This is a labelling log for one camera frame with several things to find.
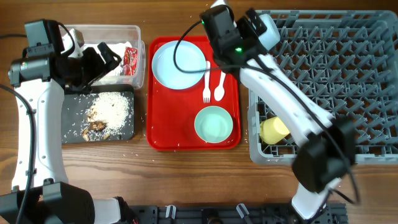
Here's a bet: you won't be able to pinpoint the blue bowl with food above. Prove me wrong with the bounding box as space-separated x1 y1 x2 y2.
259 14 280 51

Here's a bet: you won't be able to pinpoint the clear plastic bin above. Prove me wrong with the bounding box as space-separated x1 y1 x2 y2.
60 24 146 89

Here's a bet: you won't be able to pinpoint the light blue plate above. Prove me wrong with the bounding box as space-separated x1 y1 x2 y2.
152 40 206 90

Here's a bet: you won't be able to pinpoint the mint green bowl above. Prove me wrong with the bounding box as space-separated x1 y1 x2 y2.
194 106 233 144

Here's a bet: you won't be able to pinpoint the yellow plastic cup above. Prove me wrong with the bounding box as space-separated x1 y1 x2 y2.
259 116 290 144

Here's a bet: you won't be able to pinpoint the red snack wrapper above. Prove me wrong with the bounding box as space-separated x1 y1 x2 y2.
123 47 138 76

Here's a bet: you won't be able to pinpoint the brown food scraps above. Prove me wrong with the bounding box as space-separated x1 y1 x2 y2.
81 106 110 141

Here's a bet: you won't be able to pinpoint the right black cable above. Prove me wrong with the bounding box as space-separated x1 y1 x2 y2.
173 20 361 206

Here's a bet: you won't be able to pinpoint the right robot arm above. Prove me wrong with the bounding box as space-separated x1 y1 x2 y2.
200 1 356 222

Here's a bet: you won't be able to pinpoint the white plastic spoon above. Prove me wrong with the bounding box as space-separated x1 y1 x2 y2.
214 71 226 101

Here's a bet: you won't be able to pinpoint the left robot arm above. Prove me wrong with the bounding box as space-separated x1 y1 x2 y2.
1 19 134 223

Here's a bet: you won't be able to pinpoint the pile of white rice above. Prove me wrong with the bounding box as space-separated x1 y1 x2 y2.
87 92 130 135

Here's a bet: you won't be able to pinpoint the left black cable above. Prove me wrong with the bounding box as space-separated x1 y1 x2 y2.
0 32 38 224

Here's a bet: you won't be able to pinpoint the white napkin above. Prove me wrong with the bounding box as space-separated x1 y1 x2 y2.
82 42 133 78

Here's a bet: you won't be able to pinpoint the black plastic tray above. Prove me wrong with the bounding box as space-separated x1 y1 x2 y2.
61 84 134 144

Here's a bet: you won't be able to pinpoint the white plastic fork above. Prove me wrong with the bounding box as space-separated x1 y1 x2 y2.
202 61 211 103

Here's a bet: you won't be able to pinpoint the black cable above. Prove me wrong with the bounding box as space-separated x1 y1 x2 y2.
173 20 361 206
0 32 38 224

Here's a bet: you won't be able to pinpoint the grey dishwasher rack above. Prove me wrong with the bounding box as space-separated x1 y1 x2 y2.
267 10 397 165

